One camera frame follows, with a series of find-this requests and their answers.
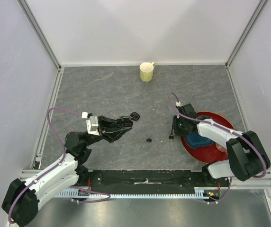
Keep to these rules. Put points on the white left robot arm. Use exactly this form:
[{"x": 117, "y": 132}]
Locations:
[{"x": 24, "y": 199}]

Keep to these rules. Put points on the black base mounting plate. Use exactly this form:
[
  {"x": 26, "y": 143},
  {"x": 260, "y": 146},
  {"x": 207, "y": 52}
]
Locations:
[{"x": 148, "y": 181}]

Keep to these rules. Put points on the aluminium frame post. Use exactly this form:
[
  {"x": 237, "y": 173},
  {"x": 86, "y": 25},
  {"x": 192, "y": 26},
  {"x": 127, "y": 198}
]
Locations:
[
  {"x": 38, "y": 31},
  {"x": 246, "y": 31}
]

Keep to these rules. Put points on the aluminium frame post right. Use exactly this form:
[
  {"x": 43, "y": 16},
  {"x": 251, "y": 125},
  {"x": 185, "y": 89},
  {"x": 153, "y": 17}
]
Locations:
[{"x": 246, "y": 31}]

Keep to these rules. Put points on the blue leaf-shaped dish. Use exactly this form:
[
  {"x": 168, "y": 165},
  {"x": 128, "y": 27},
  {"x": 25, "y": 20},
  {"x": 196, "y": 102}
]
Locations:
[{"x": 195, "y": 141}]

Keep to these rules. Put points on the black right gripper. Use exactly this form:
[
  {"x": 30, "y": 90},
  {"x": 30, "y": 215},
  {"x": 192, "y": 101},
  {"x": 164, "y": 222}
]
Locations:
[{"x": 174, "y": 129}]

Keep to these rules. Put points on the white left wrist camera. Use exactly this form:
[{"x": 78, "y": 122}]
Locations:
[{"x": 92, "y": 123}]

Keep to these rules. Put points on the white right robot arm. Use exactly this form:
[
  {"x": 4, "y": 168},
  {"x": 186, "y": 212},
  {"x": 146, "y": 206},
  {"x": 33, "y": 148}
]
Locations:
[{"x": 246, "y": 156}]

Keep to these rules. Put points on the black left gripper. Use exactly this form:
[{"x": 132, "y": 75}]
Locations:
[{"x": 108, "y": 129}]

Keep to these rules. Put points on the black case with gold line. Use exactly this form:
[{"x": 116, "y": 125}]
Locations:
[{"x": 135, "y": 116}]

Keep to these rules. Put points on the aluminium frame post left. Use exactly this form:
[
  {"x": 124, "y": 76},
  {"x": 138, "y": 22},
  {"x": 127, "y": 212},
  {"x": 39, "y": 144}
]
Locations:
[{"x": 38, "y": 31}]

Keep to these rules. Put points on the red round plate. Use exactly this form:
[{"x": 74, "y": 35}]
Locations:
[{"x": 210, "y": 153}]

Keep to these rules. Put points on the pale green mug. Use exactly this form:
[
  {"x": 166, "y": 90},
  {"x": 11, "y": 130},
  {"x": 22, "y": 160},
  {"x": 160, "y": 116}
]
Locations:
[{"x": 146, "y": 71}]

